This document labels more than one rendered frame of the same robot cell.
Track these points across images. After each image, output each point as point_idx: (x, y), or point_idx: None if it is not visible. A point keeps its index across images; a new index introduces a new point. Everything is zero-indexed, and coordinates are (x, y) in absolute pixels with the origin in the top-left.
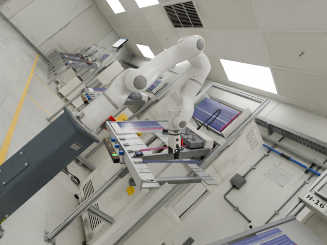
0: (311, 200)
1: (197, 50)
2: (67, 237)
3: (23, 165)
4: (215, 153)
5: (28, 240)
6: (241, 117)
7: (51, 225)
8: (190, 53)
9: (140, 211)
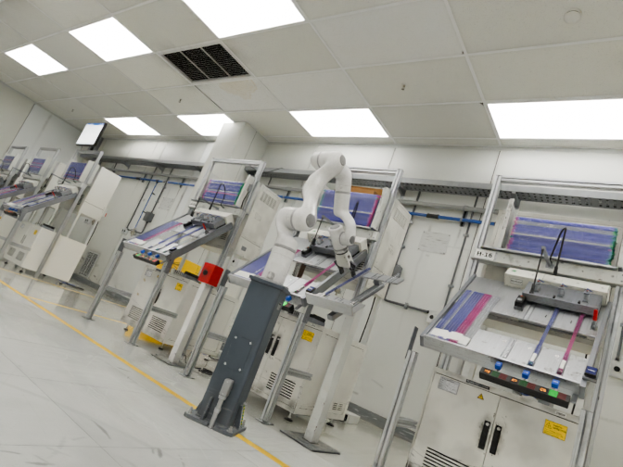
0: (481, 255)
1: (342, 167)
2: (271, 418)
3: (247, 346)
4: (375, 251)
5: (258, 426)
6: (383, 200)
7: (251, 413)
8: (336, 171)
9: (348, 340)
